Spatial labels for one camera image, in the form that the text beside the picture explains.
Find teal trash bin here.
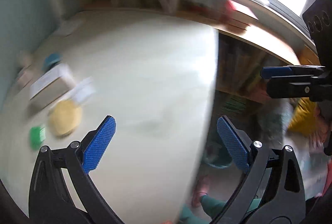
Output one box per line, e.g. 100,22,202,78
202,134,232,169

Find yellow plush toy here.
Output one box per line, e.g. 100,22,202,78
288,98,317,137

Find wooden bookshelf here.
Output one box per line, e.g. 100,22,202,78
68,0,322,116

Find green small packet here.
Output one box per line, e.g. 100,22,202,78
29,126,46,150

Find pink left slipper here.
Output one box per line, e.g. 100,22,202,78
191,175,210,208

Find yellow round lid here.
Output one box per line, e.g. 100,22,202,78
48,100,82,137

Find grey cardboard box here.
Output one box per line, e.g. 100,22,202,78
27,63,77,117

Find white tissue pack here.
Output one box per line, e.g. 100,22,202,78
69,77,96,105

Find small red white carton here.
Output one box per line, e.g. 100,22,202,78
16,68,33,88

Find white paper cup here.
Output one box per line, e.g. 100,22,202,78
17,51,33,69

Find blue crumpled cloth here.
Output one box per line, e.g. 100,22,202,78
43,53,62,72

